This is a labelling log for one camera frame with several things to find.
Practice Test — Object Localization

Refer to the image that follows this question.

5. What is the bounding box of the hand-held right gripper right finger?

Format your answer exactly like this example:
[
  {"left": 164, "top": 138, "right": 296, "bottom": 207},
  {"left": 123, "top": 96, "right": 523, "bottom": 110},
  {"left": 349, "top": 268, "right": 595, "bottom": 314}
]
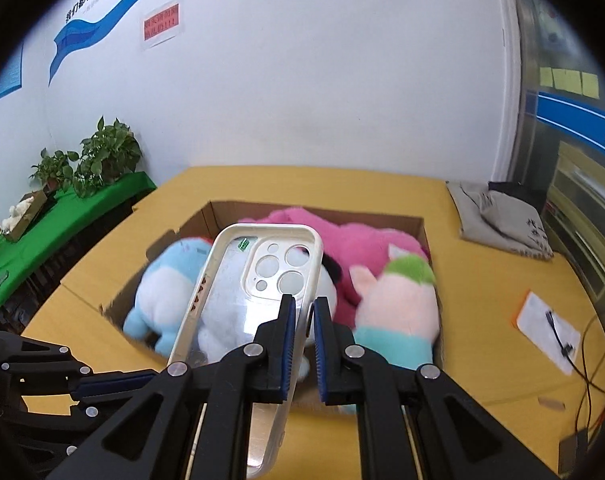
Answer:
[{"left": 313, "top": 296, "right": 559, "bottom": 480}]

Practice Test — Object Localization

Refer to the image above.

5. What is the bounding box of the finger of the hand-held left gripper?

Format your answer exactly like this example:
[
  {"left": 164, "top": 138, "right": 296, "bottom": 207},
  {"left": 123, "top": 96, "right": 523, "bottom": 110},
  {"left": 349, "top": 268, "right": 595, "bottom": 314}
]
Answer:
[
  {"left": 0, "top": 334, "right": 159, "bottom": 402},
  {"left": 19, "top": 396, "right": 129, "bottom": 472}
]

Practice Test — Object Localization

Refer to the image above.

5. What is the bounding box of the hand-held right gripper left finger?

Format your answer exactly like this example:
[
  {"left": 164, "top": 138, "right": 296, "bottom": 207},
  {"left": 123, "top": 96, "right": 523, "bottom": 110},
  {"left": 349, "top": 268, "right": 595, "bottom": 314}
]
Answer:
[{"left": 47, "top": 295, "right": 298, "bottom": 480}]

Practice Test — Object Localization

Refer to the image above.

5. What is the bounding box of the white plush toy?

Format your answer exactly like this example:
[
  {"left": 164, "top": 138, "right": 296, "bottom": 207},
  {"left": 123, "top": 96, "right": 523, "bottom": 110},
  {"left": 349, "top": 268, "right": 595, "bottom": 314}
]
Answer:
[{"left": 197, "top": 252, "right": 344, "bottom": 377}]

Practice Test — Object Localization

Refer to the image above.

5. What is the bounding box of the clear white phone case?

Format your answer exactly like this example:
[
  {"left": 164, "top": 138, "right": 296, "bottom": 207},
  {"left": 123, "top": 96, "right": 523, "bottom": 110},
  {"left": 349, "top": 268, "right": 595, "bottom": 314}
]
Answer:
[{"left": 166, "top": 223, "right": 327, "bottom": 480}]

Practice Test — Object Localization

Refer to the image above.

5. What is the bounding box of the pastel plush toy green hair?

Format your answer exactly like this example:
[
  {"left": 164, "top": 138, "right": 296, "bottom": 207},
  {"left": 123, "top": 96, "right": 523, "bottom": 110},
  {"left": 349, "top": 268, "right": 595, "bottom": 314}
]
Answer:
[{"left": 349, "top": 244, "right": 442, "bottom": 377}]

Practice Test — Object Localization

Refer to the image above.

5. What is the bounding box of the light blue plush toy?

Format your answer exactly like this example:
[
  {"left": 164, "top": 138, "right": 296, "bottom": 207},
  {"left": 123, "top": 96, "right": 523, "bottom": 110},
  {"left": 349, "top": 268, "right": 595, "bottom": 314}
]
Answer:
[{"left": 123, "top": 237, "right": 216, "bottom": 354}]

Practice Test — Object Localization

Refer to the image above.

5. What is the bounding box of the pink plush bear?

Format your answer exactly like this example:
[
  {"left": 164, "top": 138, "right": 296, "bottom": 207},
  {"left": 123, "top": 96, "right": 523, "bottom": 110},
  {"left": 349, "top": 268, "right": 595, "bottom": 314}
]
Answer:
[{"left": 239, "top": 207, "right": 432, "bottom": 322}]

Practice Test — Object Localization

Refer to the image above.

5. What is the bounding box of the large cardboard box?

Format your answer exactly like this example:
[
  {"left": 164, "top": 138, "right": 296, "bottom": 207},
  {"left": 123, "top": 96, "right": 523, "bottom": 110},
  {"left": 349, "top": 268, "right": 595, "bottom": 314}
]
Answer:
[{"left": 99, "top": 200, "right": 447, "bottom": 412}]

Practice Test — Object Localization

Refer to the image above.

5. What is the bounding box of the green table cloth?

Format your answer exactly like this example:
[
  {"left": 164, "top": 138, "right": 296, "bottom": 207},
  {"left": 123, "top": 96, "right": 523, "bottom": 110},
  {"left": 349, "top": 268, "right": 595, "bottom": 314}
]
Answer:
[{"left": 0, "top": 171, "right": 159, "bottom": 322}]

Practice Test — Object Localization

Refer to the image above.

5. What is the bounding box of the small cardboard box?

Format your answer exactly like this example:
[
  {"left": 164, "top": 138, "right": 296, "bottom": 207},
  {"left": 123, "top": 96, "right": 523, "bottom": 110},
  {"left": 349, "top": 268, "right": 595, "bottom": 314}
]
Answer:
[{"left": 1, "top": 190, "right": 52, "bottom": 244}]

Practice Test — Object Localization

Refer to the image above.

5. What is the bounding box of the cream plush toy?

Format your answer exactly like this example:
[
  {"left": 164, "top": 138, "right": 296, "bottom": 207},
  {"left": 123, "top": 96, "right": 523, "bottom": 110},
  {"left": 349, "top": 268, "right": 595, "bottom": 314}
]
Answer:
[{"left": 1, "top": 196, "right": 36, "bottom": 234}]

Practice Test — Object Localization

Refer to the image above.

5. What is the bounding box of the small potted plant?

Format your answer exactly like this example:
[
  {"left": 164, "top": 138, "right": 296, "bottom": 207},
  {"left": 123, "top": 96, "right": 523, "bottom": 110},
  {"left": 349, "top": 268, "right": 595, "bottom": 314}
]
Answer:
[{"left": 29, "top": 148, "right": 79, "bottom": 194}]

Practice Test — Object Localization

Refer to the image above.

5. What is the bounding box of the grey cloth bag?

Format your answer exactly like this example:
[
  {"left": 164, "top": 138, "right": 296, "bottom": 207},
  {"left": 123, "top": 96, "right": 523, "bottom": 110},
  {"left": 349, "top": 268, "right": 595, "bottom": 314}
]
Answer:
[{"left": 446, "top": 180, "right": 557, "bottom": 262}]

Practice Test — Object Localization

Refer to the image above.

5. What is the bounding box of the large potted plant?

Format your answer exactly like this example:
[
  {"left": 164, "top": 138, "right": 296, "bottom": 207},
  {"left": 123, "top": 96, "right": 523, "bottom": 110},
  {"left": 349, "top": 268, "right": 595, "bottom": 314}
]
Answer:
[{"left": 74, "top": 115, "right": 144, "bottom": 199}]

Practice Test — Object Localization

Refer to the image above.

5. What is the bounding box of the black device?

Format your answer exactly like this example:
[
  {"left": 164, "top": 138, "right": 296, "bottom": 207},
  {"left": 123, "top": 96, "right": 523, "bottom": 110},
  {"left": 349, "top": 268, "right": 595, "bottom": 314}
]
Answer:
[{"left": 557, "top": 429, "right": 592, "bottom": 477}]

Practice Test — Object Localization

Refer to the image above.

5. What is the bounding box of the glass door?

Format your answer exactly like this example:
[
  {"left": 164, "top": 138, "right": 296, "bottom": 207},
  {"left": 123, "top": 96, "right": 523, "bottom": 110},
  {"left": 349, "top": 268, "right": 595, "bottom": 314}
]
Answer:
[{"left": 507, "top": 0, "right": 605, "bottom": 302}]

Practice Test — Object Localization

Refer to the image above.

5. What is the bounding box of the blue door sign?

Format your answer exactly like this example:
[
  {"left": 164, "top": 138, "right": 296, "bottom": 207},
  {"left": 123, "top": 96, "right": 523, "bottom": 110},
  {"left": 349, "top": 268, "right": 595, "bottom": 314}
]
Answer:
[{"left": 537, "top": 89, "right": 605, "bottom": 162}]

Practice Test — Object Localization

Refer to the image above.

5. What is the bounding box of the white paper with cable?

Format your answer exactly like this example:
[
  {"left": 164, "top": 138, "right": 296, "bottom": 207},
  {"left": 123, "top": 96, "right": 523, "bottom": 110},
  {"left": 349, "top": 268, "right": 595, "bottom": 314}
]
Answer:
[{"left": 509, "top": 290, "right": 583, "bottom": 377}]

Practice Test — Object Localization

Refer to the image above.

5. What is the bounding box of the black cable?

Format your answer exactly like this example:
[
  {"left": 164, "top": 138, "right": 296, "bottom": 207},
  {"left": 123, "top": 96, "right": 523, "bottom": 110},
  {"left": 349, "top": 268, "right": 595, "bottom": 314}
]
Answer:
[{"left": 545, "top": 309, "right": 605, "bottom": 397}]

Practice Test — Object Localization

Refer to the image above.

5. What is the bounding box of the blue wall poster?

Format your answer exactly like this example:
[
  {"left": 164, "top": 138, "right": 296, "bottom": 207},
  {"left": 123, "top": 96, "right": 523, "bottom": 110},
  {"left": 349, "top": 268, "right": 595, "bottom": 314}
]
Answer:
[{"left": 0, "top": 41, "right": 24, "bottom": 104}]

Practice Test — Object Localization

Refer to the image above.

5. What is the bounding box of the red wall notice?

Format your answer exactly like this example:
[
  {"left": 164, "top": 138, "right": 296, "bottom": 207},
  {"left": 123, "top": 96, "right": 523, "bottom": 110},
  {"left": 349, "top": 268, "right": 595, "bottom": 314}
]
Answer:
[{"left": 140, "top": 1, "right": 183, "bottom": 52}]

